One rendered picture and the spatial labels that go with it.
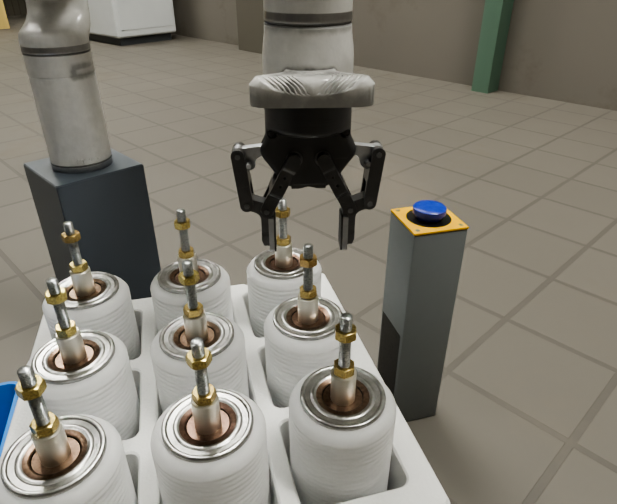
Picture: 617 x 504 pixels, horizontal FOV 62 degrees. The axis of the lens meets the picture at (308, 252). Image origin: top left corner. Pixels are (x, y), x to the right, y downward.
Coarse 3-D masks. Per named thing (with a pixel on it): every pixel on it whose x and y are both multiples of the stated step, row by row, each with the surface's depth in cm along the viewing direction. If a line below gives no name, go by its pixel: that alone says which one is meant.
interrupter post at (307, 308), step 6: (300, 300) 53; (306, 300) 53; (312, 300) 53; (300, 306) 53; (306, 306) 53; (312, 306) 53; (300, 312) 54; (306, 312) 53; (312, 312) 53; (300, 318) 54; (306, 318) 54; (312, 318) 54; (306, 324) 54
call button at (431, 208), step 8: (424, 200) 63; (432, 200) 63; (416, 208) 61; (424, 208) 61; (432, 208) 61; (440, 208) 61; (416, 216) 62; (424, 216) 60; (432, 216) 60; (440, 216) 60
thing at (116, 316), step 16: (128, 288) 61; (48, 304) 57; (112, 304) 58; (128, 304) 61; (48, 320) 57; (80, 320) 56; (96, 320) 57; (112, 320) 58; (128, 320) 61; (128, 336) 61; (128, 352) 62
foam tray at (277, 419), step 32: (32, 352) 61; (256, 352) 61; (352, 352) 61; (256, 384) 56; (32, 416) 52; (288, 416) 52; (128, 448) 49; (288, 448) 54; (416, 448) 49; (288, 480) 46; (416, 480) 46
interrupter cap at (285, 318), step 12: (288, 300) 57; (324, 300) 57; (276, 312) 55; (288, 312) 56; (324, 312) 56; (336, 312) 56; (276, 324) 54; (288, 324) 54; (300, 324) 54; (312, 324) 54; (324, 324) 54; (336, 324) 54; (288, 336) 52; (300, 336) 52; (312, 336) 52; (324, 336) 52
